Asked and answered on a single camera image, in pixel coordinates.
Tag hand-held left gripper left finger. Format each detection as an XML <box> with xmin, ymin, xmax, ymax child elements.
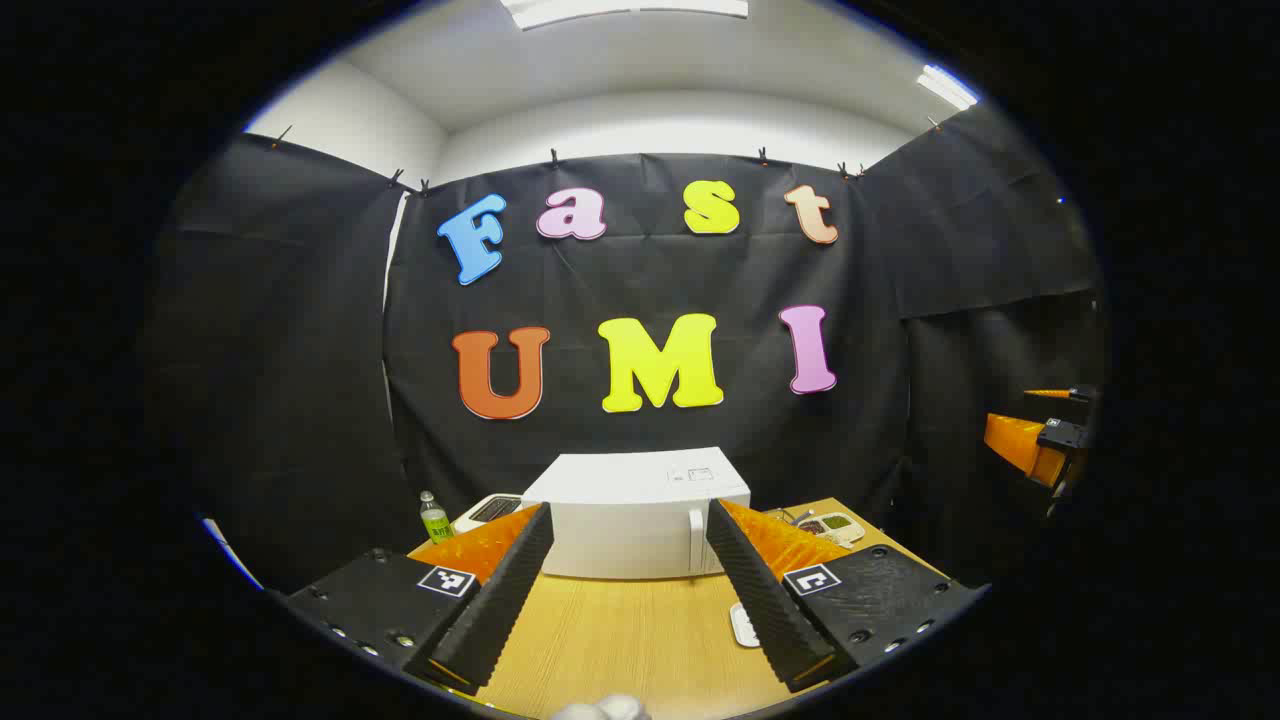
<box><xmin>283</xmin><ymin>502</ymin><xmax>556</xmax><ymax>698</ymax></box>

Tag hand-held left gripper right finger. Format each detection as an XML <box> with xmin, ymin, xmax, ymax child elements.
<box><xmin>705</xmin><ymin>498</ymin><xmax>993</xmax><ymax>694</ymax></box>

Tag white microwave oven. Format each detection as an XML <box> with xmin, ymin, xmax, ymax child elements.
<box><xmin>520</xmin><ymin>447</ymin><xmax>753</xmax><ymax>581</ymax></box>

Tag white toaster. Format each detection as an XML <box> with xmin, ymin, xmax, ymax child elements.
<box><xmin>452</xmin><ymin>493</ymin><xmax>526</xmax><ymax>535</ymax></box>

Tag white divided dish with beans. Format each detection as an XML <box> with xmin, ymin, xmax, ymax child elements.
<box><xmin>795</xmin><ymin>512</ymin><xmax>867</xmax><ymax>548</ymax></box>

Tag green drink bottle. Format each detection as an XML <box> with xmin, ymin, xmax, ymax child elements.
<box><xmin>419</xmin><ymin>490</ymin><xmax>456</xmax><ymax>546</ymax></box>

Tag ceiling light panel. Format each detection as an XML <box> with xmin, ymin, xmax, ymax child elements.
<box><xmin>917</xmin><ymin>64</ymin><xmax>980</xmax><ymax>111</ymax></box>
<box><xmin>500</xmin><ymin>0</ymin><xmax>750</xmax><ymax>30</ymax></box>

